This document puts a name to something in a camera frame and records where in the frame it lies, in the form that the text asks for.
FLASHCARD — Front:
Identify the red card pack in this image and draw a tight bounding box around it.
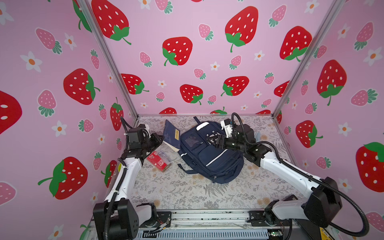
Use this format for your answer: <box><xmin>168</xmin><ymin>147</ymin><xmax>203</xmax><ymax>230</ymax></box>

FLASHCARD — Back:
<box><xmin>147</xmin><ymin>151</ymin><xmax>172</xmax><ymax>172</ymax></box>

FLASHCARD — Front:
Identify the dark blue notebook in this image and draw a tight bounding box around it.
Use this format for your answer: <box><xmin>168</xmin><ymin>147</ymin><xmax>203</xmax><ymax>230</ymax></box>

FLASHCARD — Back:
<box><xmin>163</xmin><ymin>120</ymin><xmax>181</xmax><ymax>149</ymax></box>

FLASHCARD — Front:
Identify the navy blue student backpack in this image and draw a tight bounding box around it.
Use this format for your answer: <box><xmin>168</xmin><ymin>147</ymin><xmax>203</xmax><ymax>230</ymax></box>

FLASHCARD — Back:
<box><xmin>178</xmin><ymin>117</ymin><xmax>244</xmax><ymax>184</ymax></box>

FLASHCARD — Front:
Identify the black control box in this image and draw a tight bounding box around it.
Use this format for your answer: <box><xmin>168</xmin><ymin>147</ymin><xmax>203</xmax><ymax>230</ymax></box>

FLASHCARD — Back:
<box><xmin>301</xmin><ymin>221</ymin><xmax>334</xmax><ymax>240</ymax></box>

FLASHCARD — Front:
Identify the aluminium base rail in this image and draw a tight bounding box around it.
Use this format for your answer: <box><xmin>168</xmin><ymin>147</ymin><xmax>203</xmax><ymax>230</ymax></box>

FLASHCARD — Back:
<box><xmin>80</xmin><ymin>208</ymin><xmax>340</xmax><ymax>240</ymax></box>

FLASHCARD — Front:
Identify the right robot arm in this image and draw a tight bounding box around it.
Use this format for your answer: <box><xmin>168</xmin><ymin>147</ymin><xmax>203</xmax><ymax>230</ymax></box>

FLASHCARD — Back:
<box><xmin>208</xmin><ymin>113</ymin><xmax>370</xmax><ymax>237</ymax></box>

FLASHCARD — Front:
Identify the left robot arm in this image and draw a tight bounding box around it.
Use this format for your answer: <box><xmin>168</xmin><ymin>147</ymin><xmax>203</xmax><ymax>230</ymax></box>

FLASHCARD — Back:
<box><xmin>93</xmin><ymin>118</ymin><xmax>163</xmax><ymax>240</ymax></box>

